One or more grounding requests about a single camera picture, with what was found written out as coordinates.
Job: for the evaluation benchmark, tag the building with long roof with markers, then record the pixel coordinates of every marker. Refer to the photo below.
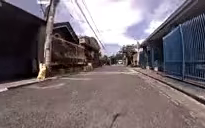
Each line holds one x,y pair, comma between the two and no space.
176,18

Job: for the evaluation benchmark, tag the clump of trees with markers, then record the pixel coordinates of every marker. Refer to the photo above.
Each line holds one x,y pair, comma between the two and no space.
127,53

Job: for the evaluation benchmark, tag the building with weathered wall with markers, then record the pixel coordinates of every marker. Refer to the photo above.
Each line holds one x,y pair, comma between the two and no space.
68,53

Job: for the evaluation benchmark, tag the concrete pavement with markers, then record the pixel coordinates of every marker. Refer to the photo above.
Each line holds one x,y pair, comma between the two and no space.
16,84
186,87

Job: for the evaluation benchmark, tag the grey asphalt road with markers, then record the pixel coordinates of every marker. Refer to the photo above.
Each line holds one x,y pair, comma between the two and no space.
103,96

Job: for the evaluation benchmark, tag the dark wall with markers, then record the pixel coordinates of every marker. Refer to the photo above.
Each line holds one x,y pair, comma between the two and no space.
15,46

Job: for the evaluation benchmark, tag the concrete utility pole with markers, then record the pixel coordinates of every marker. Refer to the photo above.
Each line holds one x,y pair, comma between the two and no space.
49,36

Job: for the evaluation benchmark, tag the blue metal fence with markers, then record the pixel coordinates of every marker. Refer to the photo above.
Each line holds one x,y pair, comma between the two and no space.
193,50

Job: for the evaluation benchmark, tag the yellow bag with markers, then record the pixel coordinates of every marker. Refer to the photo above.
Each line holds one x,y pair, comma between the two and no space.
41,71

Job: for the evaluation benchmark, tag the white vehicle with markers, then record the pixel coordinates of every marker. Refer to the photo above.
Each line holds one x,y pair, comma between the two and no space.
120,62

